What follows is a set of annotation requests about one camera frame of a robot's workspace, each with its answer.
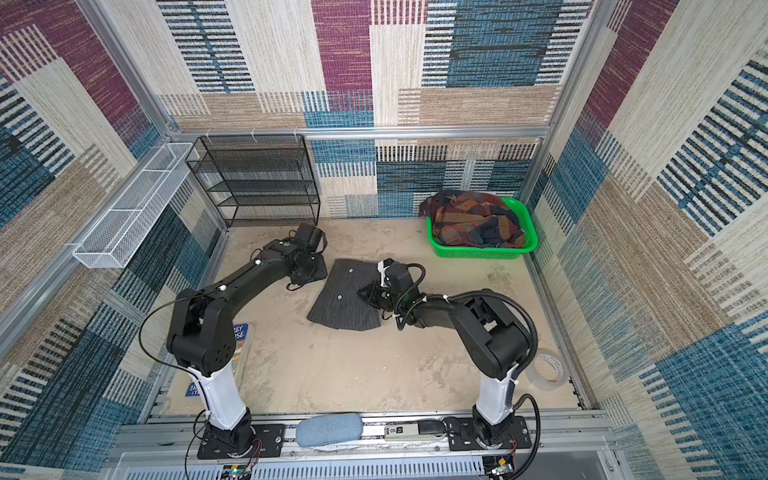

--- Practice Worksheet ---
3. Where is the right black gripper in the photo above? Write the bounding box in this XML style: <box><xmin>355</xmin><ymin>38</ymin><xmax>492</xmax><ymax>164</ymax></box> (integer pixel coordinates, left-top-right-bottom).
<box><xmin>357</xmin><ymin>280</ymin><xmax>404</xmax><ymax>311</ymax></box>

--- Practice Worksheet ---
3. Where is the grey pinstriped long sleeve shirt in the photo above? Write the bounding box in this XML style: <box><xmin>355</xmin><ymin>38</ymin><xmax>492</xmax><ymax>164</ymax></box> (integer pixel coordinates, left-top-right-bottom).
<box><xmin>307</xmin><ymin>258</ymin><xmax>381</xmax><ymax>331</ymax></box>

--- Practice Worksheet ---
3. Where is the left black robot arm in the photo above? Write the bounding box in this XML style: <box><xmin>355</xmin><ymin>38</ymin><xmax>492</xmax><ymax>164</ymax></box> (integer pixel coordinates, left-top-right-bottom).
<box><xmin>166</xmin><ymin>224</ymin><xmax>327</xmax><ymax>458</ymax></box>

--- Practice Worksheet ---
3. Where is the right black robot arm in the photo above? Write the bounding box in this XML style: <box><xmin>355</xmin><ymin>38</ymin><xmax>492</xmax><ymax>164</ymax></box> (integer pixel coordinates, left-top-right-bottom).
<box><xmin>358</xmin><ymin>259</ymin><xmax>538</xmax><ymax>448</ymax></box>

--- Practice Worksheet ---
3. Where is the blue treehouse book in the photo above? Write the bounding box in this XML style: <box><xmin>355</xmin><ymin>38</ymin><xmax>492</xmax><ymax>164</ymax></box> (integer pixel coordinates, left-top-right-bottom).
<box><xmin>185</xmin><ymin>323</ymin><xmax>250</xmax><ymax>397</ymax></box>

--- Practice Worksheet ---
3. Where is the plaid red shirt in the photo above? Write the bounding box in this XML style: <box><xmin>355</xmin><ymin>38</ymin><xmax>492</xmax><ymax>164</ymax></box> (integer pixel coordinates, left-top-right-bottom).
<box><xmin>419</xmin><ymin>190</ymin><xmax>527</xmax><ymax>249</ymax></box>

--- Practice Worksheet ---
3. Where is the green plastic basket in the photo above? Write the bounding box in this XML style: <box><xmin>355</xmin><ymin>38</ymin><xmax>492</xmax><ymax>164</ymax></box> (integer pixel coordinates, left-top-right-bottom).
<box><xmin>426</xmin><ymin>197</ymin><xmax>539</xmax><ymax>260</ymax></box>

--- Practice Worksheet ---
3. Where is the blue grey cloth pad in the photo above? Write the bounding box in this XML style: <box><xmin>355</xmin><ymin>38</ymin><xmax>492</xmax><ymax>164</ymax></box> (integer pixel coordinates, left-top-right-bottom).
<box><xmin>295</xmin><ymin>413</ymin><xmax>364</xmax><ymax>448</ymax></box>

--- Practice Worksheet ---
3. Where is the clear tape roll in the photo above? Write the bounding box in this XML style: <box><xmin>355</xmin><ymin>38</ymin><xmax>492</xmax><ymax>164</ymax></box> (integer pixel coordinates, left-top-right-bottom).
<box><xmin>525</xmin><ymin>349</ymin><xmax>568</xmax><ymax>391</ymax></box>

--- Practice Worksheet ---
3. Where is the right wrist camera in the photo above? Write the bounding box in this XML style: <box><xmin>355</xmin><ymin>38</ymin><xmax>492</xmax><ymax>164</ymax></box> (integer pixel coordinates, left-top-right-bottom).
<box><xmin>377</xmin><ymin>258</ymin><xmax>393</xmax><ymax>288</ymax></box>

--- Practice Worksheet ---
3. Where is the black wire mesh shelf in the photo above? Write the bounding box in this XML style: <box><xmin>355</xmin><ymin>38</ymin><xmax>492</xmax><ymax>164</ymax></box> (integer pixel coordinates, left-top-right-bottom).
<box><xmin>186</xmin><ymin>134</ymin><xmax>321</xmax><ymax>228</ymax></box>

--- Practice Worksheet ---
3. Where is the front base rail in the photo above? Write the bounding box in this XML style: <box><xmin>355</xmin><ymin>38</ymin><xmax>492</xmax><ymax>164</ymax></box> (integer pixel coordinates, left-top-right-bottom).
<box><xmin>100</xmin><ymin>408</ymin><xmax>632</xmax><ymax>479</ymax></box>

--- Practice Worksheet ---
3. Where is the white wire mesh tray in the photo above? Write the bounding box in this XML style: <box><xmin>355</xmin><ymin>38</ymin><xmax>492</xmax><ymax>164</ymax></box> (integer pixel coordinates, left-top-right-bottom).
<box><xmin>73</xmin><ymin>143</ymin><xmax>192</xmax><ymax>269</ymax></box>

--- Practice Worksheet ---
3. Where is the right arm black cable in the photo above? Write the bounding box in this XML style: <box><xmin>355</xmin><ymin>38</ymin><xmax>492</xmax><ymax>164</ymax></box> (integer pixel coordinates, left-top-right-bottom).
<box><xmin>392</xmin><ymin>262</ymin><xmax>541</xmax><ymax>480</ymax></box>

